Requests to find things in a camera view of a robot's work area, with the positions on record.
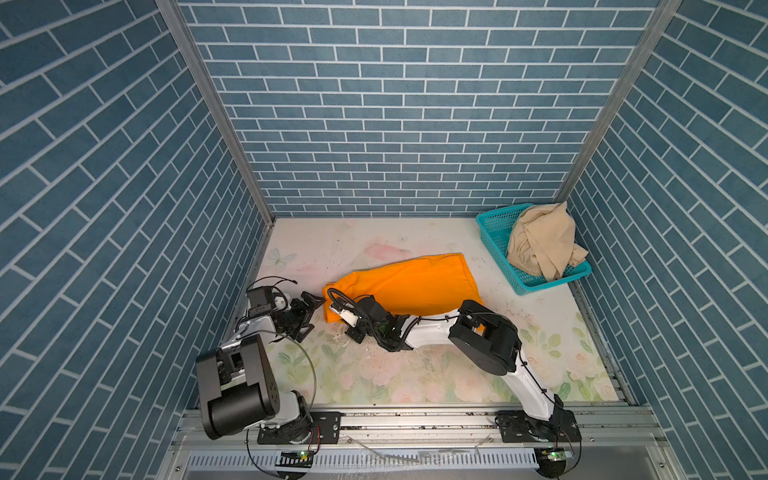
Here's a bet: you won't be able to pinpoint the orange shorts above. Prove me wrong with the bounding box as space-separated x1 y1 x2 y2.
323 253 483 316

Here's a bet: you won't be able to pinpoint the teal plastic basket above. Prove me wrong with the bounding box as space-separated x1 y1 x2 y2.
475 203 592 296

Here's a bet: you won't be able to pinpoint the beige shorts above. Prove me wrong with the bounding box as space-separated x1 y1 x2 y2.
506 202 588 282

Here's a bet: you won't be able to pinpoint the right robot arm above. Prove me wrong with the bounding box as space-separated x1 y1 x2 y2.
331 295 582 443

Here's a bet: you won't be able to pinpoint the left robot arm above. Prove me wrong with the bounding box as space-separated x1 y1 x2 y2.
196 292 323 445

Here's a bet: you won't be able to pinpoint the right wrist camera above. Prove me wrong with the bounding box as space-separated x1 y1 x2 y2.
330 304 359 327

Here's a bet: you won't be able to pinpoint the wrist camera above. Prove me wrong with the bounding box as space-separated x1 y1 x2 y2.
330 304 359 327
246 286 277 319

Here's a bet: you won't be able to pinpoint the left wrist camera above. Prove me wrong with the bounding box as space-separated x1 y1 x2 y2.
246 286 277 319

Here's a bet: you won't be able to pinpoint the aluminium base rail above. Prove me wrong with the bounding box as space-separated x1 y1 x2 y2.
158 403 684 479

